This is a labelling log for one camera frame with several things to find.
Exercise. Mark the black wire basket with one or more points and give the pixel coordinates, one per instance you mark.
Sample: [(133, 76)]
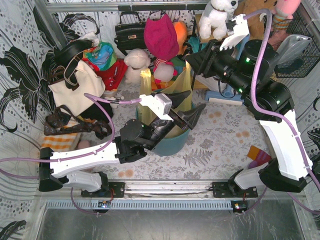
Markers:
[(303, 65)]

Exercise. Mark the pink case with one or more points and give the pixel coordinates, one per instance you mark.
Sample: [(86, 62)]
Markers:
[(83, 144)]

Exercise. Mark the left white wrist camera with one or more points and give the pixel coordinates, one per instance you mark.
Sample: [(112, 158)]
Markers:
[(159, 104)]

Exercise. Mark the teal trash bin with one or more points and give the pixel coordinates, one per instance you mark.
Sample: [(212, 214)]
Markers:
[(171, 144)]

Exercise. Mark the orange plush toy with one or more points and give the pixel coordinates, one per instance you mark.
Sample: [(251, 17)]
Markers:
[(181, 33)]

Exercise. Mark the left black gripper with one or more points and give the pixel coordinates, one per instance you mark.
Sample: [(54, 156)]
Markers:
[(180, 119)]

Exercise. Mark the blue handled mop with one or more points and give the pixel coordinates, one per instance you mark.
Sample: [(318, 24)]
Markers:
[(226, 96)]

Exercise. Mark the red cloth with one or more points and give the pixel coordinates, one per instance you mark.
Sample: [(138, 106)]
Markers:
[(113, 76)]

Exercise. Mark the orange checkered cloth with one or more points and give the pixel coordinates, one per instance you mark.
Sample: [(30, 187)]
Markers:
[(63, 142)]

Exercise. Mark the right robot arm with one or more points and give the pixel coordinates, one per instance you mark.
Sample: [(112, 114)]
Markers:
[(271, 104)]

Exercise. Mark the rainbow striped cloth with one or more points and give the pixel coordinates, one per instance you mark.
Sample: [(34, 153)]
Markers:
[(158, 85)]

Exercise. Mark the brown patterned handbag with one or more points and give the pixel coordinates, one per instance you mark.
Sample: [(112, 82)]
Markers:
[(62, 122)]

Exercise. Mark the pink plush toy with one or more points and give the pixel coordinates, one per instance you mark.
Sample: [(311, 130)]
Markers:
[(283, 13)]

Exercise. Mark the purple orange sock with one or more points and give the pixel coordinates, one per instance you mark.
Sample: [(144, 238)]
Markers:
[(258, 157)]

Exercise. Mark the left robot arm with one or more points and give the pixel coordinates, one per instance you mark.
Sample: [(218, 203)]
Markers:
[(67, 169)]

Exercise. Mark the pink white plush doll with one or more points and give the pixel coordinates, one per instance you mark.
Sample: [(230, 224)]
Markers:
[(163, 70)]

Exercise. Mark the teal cloth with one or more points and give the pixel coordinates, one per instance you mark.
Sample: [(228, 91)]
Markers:
[(195, 44)]

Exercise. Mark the cream plush lamb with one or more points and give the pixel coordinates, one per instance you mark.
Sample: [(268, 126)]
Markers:
[(136, 60)]

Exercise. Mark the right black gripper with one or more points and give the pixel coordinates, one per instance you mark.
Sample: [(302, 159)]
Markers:
[(209, 62)]

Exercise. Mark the cream canvas tote bag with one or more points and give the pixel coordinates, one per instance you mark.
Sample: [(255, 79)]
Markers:
[(74, 99)]

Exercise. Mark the yellow trash bag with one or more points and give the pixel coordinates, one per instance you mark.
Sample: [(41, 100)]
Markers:
[(181, 84)]

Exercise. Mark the silver foil pouch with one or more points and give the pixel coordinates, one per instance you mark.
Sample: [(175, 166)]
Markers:
[(292, 47)]

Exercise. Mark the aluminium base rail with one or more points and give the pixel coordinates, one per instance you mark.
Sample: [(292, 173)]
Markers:
[(148, 188)]

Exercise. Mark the black leather handbag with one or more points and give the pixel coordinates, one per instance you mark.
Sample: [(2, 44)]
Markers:
[(130, 36)]

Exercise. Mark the magenta cloth bag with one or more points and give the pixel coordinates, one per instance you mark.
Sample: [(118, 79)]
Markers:
[(160, 38)]

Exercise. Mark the white plush dog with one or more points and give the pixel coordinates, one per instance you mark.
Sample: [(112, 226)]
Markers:
[(214, 17)]

